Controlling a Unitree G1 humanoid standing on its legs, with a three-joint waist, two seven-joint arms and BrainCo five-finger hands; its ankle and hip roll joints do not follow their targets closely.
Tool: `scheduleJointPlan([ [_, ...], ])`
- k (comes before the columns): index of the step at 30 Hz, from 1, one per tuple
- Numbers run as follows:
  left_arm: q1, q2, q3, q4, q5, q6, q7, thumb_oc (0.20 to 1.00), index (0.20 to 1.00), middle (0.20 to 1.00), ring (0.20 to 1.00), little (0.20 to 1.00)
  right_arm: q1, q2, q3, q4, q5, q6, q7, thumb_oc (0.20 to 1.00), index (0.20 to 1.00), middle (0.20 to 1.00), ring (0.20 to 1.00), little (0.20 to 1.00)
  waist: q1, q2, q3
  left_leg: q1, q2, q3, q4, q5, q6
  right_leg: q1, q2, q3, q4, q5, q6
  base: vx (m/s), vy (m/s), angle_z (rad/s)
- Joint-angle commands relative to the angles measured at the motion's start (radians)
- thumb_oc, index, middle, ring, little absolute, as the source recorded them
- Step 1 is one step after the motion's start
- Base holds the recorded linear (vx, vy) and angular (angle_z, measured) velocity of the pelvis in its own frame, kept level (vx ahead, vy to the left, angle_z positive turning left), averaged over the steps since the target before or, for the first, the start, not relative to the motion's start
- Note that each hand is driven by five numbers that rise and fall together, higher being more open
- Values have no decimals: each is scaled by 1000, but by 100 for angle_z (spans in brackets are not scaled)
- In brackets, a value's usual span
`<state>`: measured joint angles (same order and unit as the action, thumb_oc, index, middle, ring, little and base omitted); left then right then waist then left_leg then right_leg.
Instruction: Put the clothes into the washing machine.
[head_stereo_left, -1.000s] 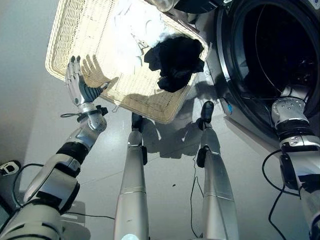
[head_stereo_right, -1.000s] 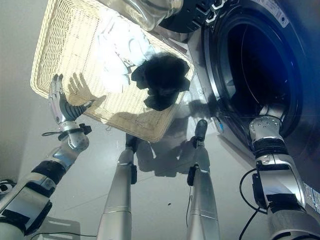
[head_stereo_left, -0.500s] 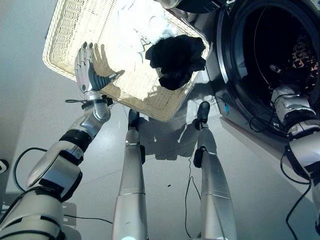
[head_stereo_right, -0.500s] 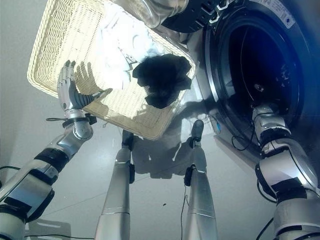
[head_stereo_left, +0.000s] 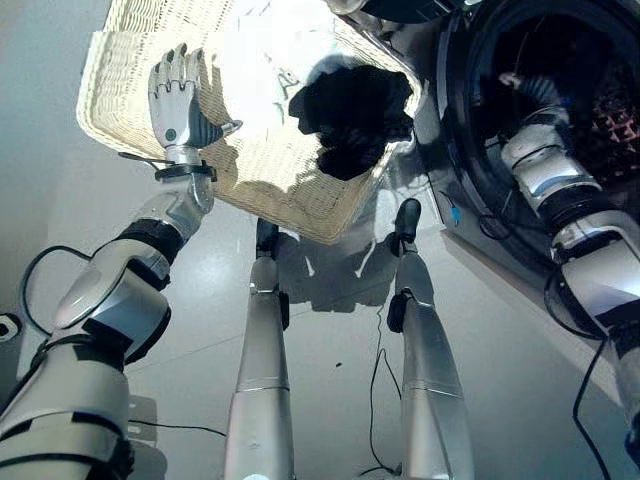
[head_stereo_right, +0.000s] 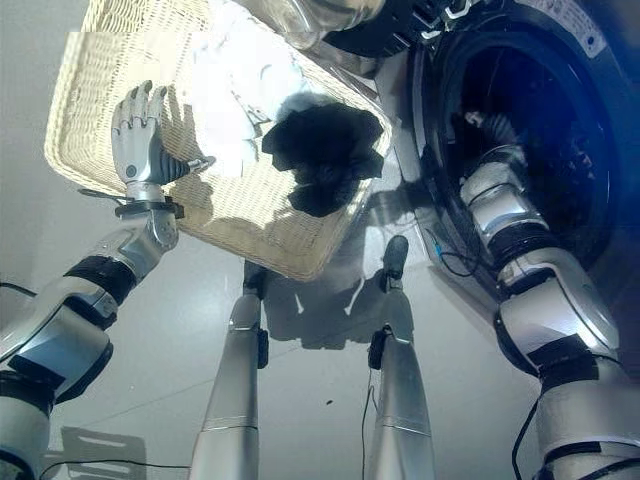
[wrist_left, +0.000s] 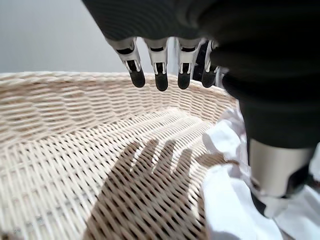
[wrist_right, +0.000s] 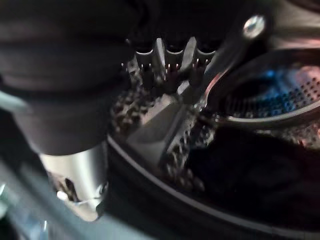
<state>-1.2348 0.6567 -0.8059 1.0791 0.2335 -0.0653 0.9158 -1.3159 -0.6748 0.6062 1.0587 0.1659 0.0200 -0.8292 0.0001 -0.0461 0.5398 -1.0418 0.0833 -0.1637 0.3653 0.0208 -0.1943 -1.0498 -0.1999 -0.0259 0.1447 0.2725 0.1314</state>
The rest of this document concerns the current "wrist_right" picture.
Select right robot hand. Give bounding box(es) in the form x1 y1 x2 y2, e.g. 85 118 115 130
0 0 275 223

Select grey drum lifter paddle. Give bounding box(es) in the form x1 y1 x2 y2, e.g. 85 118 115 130
127 96 187 163

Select round perforated drum back plate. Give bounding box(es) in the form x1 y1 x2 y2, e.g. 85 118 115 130
206 49 320 130

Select grey rubber door gasket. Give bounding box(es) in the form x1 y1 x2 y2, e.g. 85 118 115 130
101 136 320 240

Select perforated steel washing machine drum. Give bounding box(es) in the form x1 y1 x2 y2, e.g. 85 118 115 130
107 49 320 201

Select dark clothes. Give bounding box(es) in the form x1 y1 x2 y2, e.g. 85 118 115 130
186 124 320 226

